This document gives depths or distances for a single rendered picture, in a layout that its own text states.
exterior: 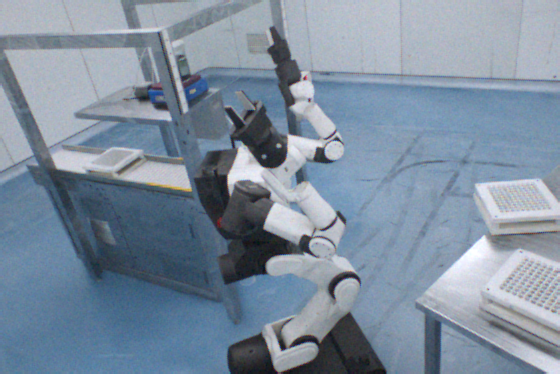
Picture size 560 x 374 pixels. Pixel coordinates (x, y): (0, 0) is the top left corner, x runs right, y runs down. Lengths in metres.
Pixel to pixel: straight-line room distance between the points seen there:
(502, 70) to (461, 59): 0.42
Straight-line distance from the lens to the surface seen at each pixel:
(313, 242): 1.34
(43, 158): 2.94
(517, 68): 5.40
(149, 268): 3.06
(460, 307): 1.56
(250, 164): 1.58
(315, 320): 2.08
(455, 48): 5.44
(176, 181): 2.50
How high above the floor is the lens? 1.93
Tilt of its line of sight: 30 degrees down
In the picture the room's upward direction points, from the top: 10 degrees counter-clockwise
